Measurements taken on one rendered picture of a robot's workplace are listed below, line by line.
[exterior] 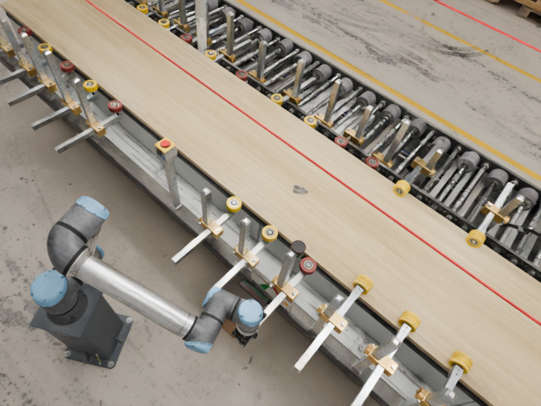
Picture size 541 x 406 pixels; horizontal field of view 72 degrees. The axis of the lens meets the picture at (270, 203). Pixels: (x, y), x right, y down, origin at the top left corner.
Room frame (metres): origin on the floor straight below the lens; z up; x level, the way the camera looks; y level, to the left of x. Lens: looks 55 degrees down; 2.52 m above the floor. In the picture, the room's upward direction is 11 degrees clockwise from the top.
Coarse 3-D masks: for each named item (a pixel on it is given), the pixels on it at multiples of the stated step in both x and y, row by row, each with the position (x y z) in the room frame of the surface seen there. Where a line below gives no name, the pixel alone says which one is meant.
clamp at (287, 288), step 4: (276, 276) 0.73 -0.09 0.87; (272, 280) 0.70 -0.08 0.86; (276, 280) 0.71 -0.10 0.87; (276, 284) 0.69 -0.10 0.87; (288, 284) 0.70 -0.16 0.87; (276, 288) 0.68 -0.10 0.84; (280, 288) 0.67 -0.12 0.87; (284, 288) 0.67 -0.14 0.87; (288, 288) 0.68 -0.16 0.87; (292, 288) 0.68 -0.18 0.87; (284, 292) 0.66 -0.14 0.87; (288, 292) 0.66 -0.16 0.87; (296, 292) 0.67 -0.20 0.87; (288, 296) 0.64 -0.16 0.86; (292, 296) 0.64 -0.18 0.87; (296, 296) 0.66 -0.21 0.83; (292, 300) 0.63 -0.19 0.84
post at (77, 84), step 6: (72, 78) 1.50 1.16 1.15; (78, 78) 1.51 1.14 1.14; (72, 84) 1.49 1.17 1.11; (78, 84) 1.49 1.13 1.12; (78, 90) 1.48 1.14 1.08; (84, 90) 1.50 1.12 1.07; (78, 96) 1.49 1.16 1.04; (84, 96) 1.49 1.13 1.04; (84, 102) 1.48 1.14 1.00; (84, 108) 1.48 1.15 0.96; (90, 108) 1.50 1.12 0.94; (90, 114) 1.49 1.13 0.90; (90, 120) 1.48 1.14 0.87
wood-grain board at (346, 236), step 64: (64, 0) 2.58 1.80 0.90; (128, 64) 1.99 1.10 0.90; (192, 64) 2.12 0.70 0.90; (192, 128) 1.54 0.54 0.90; (256, 128) 1.64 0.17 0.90; (256, 192) 1.17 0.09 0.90; (320, 192) 1.25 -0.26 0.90; (384, 192) 1.33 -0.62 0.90; (320, 256) 0.86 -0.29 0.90; (384, 256) 0.93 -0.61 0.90; (448, 256) 1.00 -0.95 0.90; (384, 320) 0.61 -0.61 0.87; (448, 320) 0.66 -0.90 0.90; (512, 320) 0.72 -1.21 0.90; (512, 384) 0.43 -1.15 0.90
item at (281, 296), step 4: (300, 272) 0.77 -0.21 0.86; (296, 276) 0.75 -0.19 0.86; (300, 276) 0.75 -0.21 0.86; (304, 276) 0.77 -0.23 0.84; (292, 280) 0.72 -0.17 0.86; (296, 280) 0.73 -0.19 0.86; (300, 280) 0.74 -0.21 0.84; (292, 284) 0.70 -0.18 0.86; (296, 284) 0.71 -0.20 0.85; (280, 292) 0.65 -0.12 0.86; (280, 296) 0.64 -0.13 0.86; (284, 296) 0.64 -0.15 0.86; (276, 300) 0.61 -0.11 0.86; (280, 300) 0.62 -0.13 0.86; (272, 304) 0.59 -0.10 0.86; (276, 304) 0.59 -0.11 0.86; (268, 308) 0.57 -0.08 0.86; (272, 308) 0.58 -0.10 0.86; (268, 312) 0.55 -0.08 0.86; (272, 312) 0.57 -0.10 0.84; (268, 316) 0.54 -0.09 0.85; (264, 320) 0.52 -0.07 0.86; (260, 324) 0.49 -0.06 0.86
